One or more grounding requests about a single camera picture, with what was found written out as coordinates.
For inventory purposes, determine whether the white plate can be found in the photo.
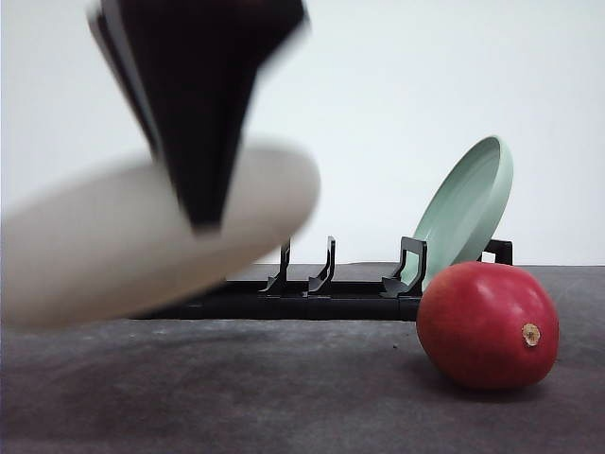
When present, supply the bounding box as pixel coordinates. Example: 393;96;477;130
0;146;320;327

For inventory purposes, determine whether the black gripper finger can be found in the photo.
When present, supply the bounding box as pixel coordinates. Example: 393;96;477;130
87;0;311;235

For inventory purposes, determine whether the red pomegranate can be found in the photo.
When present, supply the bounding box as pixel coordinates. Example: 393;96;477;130
416;261;560;391

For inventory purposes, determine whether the light green plate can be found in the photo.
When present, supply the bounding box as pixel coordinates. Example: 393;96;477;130
402;136;514;290

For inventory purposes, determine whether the black plastic plate rack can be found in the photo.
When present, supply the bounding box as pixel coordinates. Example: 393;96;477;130
132;236;513;321

